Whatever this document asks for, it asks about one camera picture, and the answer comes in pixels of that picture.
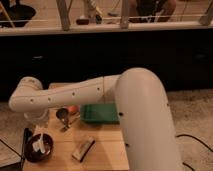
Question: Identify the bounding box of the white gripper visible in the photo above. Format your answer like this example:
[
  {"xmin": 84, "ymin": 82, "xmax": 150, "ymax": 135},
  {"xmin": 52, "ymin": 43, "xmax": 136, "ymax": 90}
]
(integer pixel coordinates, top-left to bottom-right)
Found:
[{"xmin": 24, "ymin": 109, "xmax": 49, "ymax": 134}]

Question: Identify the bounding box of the white handled dish brush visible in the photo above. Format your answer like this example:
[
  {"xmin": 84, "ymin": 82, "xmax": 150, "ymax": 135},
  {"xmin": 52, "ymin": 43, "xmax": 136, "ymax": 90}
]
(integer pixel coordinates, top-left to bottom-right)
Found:
[{"xmin": 32, "ymin": 135, "xmax": 45, "ymax": 154}]

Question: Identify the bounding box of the purple bowl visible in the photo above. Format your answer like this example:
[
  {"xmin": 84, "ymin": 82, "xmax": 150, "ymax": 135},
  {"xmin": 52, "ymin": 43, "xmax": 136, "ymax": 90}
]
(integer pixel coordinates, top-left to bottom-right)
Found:
[{"xmin": 24, "ymin": 134, "xmax": 53, "ymax": 163}]

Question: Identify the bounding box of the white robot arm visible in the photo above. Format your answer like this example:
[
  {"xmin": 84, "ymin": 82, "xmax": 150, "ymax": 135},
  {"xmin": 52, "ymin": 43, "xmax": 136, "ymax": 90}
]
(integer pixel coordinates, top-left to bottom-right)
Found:
[{"xmin": 9, "ymin": 68, "xmax": 183, "ymax": 171}]

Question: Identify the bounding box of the metal measuring cup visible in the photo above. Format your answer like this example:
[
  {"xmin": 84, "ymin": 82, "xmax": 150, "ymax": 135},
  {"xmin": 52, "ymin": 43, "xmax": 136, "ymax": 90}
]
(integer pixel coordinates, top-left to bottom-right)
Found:
[{"xmin": 56, "ymin": 108, "xmax": 70, "ymax": 132}]

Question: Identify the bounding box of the orange tomato toy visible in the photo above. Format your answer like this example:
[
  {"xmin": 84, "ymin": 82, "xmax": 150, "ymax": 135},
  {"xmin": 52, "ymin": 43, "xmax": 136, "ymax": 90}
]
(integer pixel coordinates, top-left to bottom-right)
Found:
[{"xmin": 67, "ymin": 105, "xmax": 79, "ymax": 115}]

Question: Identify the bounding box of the green plastic tray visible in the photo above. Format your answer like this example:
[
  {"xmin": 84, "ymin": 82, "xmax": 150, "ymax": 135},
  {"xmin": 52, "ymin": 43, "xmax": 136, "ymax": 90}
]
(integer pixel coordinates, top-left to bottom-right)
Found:
[{"xmin": 80, "ymin": 103, "xmax": 119, "ymax": 124}]

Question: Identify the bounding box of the wooden block eraser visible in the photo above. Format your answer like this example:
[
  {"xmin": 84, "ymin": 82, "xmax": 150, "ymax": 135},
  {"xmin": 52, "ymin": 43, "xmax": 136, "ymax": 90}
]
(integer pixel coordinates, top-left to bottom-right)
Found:
[{"xmin": 72, "ymin": 136, "xmax": 95, "ymax": 162}]

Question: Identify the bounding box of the black floor cable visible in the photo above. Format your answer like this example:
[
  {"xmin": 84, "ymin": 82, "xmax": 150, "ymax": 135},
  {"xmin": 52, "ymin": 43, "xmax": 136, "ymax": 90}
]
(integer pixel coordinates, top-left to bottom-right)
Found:
[{"xmin": 176, "ymin": 134, "xmax": 213, "ymax": 171}]

